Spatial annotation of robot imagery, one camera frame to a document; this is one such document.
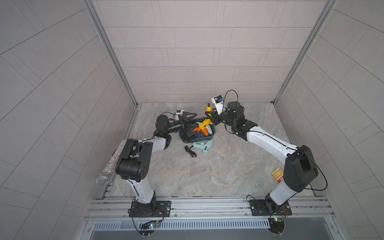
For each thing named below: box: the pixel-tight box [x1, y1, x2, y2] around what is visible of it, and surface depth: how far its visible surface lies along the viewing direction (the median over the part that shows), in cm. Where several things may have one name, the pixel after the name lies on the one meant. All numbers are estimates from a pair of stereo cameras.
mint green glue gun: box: [192, 140, 213, 154], surface depth 93 cm
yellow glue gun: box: [199, 103, 214, 130], surface depth 79 cm
